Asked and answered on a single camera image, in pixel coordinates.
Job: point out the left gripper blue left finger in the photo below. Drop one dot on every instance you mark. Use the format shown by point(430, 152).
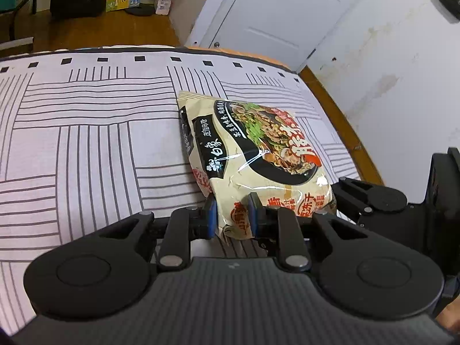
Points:
point(211, 216)

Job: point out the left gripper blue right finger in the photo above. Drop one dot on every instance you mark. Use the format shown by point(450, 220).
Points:
point(257, 216)

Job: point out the instant noodle bag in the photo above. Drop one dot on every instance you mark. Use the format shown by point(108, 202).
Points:
point(238, 148)

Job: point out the striped white bed sheet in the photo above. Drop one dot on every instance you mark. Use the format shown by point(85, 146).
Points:
point(89, 137)

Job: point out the white door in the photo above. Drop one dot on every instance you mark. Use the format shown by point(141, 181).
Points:
point(288, 31)

